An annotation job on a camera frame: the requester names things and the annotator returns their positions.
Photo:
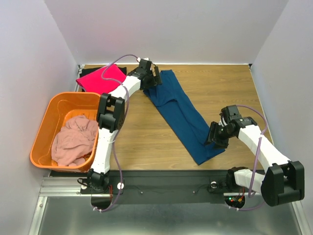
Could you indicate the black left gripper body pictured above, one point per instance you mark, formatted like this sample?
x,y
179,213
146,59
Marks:
x,y
151,82

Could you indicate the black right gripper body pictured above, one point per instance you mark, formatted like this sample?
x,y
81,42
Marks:
x,y
216,134

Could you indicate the blue t shirt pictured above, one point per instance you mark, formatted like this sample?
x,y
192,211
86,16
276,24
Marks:
x,y
178,111

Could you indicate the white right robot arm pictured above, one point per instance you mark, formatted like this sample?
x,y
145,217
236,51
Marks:
x,y
283,181

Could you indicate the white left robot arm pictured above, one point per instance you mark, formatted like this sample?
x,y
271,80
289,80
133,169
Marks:
x,y
111,114

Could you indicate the folded magenta t shirt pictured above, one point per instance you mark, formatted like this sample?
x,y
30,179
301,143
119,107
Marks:
x,y
101,78

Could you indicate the folded black t shirt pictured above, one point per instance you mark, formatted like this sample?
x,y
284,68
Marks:
x,y
121,69

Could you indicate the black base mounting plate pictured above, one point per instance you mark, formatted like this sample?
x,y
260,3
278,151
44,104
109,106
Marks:
x,y
166,186

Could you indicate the dusty pink t shirt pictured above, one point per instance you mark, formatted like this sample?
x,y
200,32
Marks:
x,y
74,141

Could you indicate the orange plastic basket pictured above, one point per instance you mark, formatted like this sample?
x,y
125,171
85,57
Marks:
x,y
60,109

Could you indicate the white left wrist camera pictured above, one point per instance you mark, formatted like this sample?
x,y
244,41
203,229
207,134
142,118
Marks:
x,y
141,59

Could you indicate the aluminium rail frame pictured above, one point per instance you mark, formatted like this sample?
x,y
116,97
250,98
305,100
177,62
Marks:
x,y
147,143

